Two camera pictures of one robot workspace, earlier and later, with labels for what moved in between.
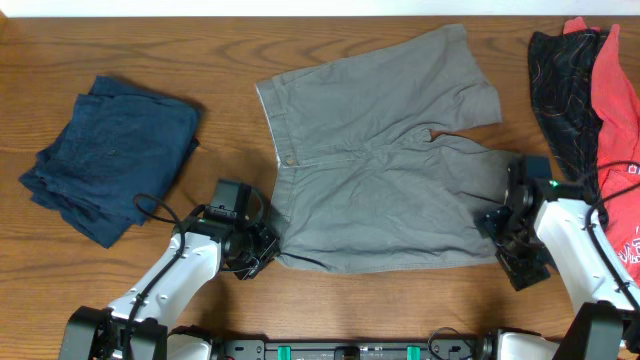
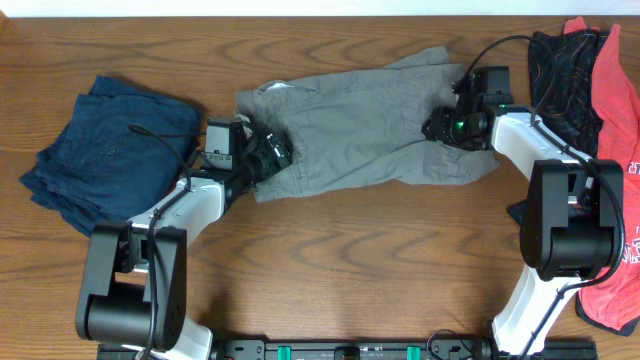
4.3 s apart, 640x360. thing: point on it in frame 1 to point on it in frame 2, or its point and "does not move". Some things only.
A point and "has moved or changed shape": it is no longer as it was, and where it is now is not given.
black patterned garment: (560, 72) does not move
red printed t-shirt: (619, 144) does not move
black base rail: (259, 349) does not move
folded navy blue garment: (114, 159) does not move
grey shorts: (360, 182) has moved or changed shape
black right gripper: (514, 267) to (439, 127)
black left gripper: (272, 249) to (261, 153)
